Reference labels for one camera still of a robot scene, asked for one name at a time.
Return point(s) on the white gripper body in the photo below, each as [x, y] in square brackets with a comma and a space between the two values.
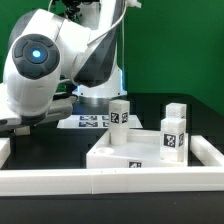
[61, 108]

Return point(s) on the white square table top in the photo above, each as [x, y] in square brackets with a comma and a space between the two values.
[141, 150]

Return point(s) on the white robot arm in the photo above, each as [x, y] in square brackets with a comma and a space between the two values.
[46, 49]

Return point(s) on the white left fence bar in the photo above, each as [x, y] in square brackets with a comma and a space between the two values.
[4, 150]

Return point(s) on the white fence bar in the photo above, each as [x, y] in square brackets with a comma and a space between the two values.
[4, 150]
[103, 181]
[206, 152]

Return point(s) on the white right fence bar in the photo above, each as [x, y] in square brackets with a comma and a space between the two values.
[206, 152]

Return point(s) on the white front fence bar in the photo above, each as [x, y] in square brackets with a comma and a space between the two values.
[103, 181]

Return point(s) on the white marker base plate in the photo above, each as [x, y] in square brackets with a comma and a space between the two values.
[93, 122]

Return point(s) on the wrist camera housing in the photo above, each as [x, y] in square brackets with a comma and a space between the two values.
[7, 117]

